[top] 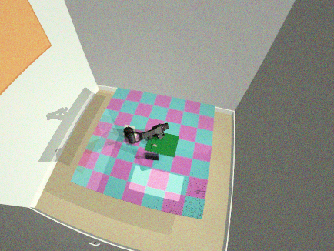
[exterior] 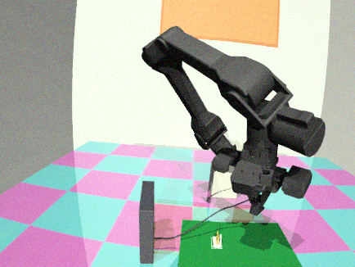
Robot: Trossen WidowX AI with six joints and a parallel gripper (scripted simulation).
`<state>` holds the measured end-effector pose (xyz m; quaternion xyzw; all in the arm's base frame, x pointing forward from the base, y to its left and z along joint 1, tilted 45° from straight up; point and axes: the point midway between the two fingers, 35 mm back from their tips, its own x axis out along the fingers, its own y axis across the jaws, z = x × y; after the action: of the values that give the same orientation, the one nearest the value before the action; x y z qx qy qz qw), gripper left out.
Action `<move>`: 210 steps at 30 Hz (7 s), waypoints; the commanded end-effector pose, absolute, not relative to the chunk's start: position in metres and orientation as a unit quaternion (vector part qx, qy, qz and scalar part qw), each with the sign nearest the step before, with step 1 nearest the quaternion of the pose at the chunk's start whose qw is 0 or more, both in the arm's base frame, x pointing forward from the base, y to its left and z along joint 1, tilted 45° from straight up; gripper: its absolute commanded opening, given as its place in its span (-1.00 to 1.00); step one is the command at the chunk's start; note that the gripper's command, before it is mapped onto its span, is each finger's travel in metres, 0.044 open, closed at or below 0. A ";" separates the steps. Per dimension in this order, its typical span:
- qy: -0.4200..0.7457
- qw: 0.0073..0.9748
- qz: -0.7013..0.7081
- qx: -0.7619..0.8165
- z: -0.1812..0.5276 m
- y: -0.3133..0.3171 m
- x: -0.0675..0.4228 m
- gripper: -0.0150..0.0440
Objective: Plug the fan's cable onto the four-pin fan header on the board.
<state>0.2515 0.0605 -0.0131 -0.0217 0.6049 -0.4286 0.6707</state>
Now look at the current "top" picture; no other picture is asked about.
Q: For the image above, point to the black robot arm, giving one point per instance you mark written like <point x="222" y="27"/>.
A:
<point x="157" y="129"/>

